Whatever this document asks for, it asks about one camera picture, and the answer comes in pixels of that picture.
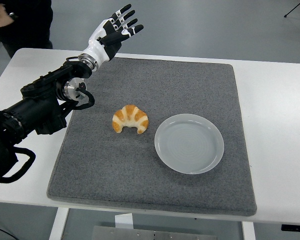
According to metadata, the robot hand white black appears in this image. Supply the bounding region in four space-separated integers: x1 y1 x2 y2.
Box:
82 3 145 63

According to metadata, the croissant bread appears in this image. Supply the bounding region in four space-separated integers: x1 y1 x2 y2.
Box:
111 104 150 135

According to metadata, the grey round plate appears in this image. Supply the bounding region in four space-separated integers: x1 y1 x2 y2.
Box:
154 113 225 175

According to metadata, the person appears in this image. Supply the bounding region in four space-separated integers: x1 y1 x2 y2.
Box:
0 0 53 60

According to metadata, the grey felt mat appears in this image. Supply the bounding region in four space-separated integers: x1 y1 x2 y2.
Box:
46 55 258 217

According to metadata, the white table leg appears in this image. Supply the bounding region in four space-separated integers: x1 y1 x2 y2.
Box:
49 207 70 240
241 221 256 240

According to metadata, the black tripod leg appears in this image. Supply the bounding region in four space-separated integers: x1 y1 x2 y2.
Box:
283 0 300 18

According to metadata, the black table control box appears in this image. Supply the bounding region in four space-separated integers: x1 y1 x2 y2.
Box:
281 224 300 232

